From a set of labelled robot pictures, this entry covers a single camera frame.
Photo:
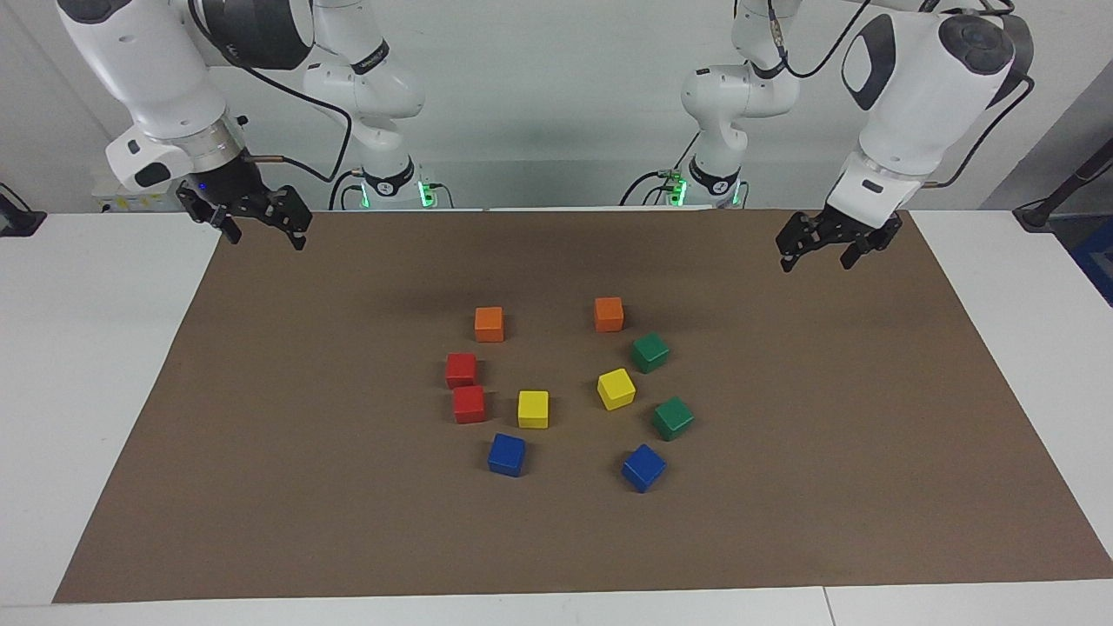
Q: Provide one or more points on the brown table mat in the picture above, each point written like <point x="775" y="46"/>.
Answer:
<point x="556" y="539"/>

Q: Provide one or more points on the blue wooden block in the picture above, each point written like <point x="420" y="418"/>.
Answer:
<point x="643" y="468"/>
<point x="506" y="454"/>

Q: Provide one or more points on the black clamp mount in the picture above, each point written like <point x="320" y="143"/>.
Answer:
<point x="17" y="222"/>

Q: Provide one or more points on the red wooden block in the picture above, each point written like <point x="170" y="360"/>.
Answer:
<point x="469" y="404"/>
<point x="461" y="369"/>

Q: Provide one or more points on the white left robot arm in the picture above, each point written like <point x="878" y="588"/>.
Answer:
<point x="922" y="96"/>

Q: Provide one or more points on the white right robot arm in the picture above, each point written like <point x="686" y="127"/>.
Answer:
<point x="148" y="69"/>

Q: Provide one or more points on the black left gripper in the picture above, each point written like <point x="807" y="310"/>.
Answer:
<point x="835" y="228"/>

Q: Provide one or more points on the blue crate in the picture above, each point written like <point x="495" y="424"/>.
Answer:
<point x="1097" y="261"/>

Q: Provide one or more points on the orange wooden block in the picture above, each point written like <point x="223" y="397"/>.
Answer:
<point x="609" y="314"/>
<point x="489" y="323"/>

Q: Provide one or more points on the green wooden block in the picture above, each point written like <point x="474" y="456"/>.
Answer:
<point x="672" y="418"/>
<point x="649" y="352"/>

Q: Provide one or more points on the black stand with pole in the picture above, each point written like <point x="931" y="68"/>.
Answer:
<point x="1035" y="213"/>

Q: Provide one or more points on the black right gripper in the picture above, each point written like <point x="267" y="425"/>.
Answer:
<point x="235" y="187"/>

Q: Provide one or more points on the yellow wooden block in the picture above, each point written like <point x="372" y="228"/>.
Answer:
<point x="616" y="389"/>
<point x="533" y="409"/>

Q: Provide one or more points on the white box with yellow labels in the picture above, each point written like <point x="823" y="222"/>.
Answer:
<point x="122" y="202"/>

